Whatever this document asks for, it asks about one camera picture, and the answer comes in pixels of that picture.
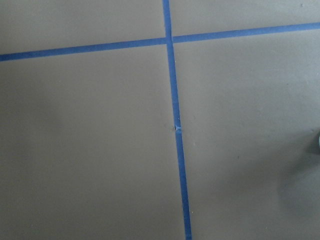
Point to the blue tape strip lengthwise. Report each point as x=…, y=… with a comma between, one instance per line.
x=176, y=120

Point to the blue tape strip crosswise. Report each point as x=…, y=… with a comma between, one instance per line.
x=158, y=41

